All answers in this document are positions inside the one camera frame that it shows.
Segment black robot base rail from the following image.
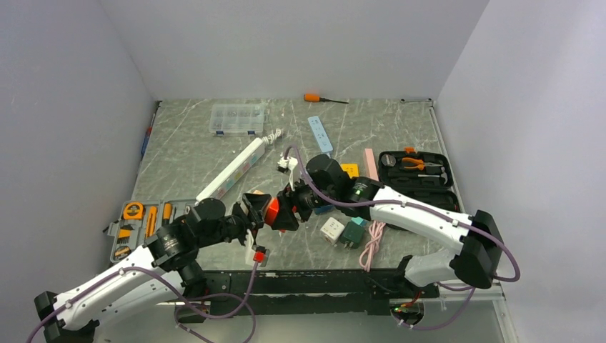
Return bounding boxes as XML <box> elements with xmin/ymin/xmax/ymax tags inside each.
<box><xmin>184</xmin><ymin>269</ymin><xmax>439</xmax><ymax>316</ymax></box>

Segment yellow cube socket adapter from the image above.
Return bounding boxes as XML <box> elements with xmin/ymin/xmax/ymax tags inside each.
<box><xmin>340</xmin><ymin>164</ymin><xmax>359</xmax><ymax>179</ymax></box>

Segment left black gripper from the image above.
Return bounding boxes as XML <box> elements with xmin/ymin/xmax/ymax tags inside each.
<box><xmin>197</xmin><ymin>192</ymin><xmax>269</xmax><ymax>247</ymax></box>

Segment orange handled screwdriver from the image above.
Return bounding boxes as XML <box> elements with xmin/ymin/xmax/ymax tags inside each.
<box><xmin>304</xmin><ymin>94</ymin><xmax>349</xmax><ymax>104</ymax></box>

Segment teal small plug adapter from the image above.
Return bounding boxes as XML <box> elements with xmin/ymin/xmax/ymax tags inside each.
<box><xmin>351</xmin><ymin>217</ymin><xmax>367</xmax><ymax>227</ymax></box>

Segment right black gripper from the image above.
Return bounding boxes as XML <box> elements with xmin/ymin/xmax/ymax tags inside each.
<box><xmin>273</xmin><ymin>174</ymin><xmax>339</xmax><ymax>230</ymax></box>

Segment black tool case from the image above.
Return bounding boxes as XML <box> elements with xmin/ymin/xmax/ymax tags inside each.
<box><xmin>377</xmin><ymin>148</ymin><xmax>461</xmax><ymax>212</ymax></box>

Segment pink power strip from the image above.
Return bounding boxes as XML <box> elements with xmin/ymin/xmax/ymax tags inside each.
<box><xmin>363</xmin><ymin>148</ymin><xmax>379</xmax><ymax>181</ymax></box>

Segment dark green cube adapter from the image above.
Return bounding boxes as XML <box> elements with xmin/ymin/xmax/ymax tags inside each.
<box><xmin>339</xmin><ymin>222</ymin><xmax>365</xmax><ymax>249</ymax></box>

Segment red cube socket adapter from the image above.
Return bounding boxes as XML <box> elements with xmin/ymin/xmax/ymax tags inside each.
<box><xmin>264</xmin><ymin>198</ymin><xmax>280</xmax><ymax>228</ymax></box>

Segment blue cube socket adapter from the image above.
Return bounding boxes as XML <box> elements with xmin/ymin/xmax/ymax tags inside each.
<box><xmin>313</xmin><ymin>204</ymin><xmax>334</xmax><ymax>215</ymax></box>

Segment white cube socket adapter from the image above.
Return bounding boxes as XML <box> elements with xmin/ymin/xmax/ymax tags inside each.
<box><xmin>320</xmin><ymin>217</ymin><xmax>345</xmax><ymax>245</ymax></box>

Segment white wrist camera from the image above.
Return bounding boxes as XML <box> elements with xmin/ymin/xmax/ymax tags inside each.
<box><xmin>244</xmin><ymin>230</ymin><xmax>270</xmax><ymax>267</ymax></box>
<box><xmin>277</xmin><ymin>156</ymin><xmax>301</xmax><ymax>189</ymax></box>

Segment clear plastic organizer box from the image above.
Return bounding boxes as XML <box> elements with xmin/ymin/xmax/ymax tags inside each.
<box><xmin>209</xmin><ymin>104</ymin><xmax>266</xmax><ymax>136</ymax></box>

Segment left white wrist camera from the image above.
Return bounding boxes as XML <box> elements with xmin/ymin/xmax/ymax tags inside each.
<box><xmin>244</xmin><ymin>230</ymin><xmax>270</xmax><ymax>267</ymax></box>

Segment pink cable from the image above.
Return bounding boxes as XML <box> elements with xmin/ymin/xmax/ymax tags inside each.
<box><xmin>359</xmin><ymin>219</ymin><xmax>387</xmax><ymax>274</ymax></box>

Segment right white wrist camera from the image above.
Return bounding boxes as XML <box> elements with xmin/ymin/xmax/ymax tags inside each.
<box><xmin>277</xmin><ymin>156</ymin><xmax>301</xmax><ymax>189</ymax></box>

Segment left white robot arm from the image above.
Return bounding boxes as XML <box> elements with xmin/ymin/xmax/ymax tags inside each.
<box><xmin>27</xmin><ymin>193</ymin><xmax>278</xmax><ymax>342</ymax></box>

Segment orange pliers in case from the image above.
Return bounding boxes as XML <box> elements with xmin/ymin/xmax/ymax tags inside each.
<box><xmin>400</xmin><ymin>157</ymin><xmax>445</xmax><ymax>174</ymax></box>

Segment light blue power strip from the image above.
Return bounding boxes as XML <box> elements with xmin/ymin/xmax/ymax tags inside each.
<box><xmin>307</xmin><ymin>116</ymin><xmax>333</xmax><ymax>156</ymax></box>

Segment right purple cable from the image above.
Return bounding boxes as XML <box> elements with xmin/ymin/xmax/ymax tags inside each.
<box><xmin>283</xmin><ymin>144</ymin><xmax>522</xmax><ymax>332</ymax></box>

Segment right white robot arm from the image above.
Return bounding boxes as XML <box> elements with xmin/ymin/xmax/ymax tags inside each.
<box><xmin>265</xmin><ymin>154</ymin><xmax>504</xmax><ymax>297</ymax></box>

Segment orange tape measure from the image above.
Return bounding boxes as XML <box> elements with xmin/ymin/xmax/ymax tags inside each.
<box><xmin>121</xmin><ymin>202</ymin><xmax>145</xmax><ymax>220</ymax></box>

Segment blue red pen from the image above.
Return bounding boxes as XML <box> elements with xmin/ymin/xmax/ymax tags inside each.
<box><xmin>140</xmin><ymin>114</ymin><xmax>156</xmax><ymax>158</ymax></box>

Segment white power strip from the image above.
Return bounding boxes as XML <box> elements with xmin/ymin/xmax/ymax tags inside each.
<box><xmin>195</xmin><ymin>138</ymin><xmax>267</xmax><ymax>204</ymax></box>

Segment grey tool tray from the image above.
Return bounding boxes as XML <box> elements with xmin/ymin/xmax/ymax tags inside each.
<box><xmin>104</xmin><ymin>199</ymin><xmax>196</xmax><ymax>264</ymax></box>

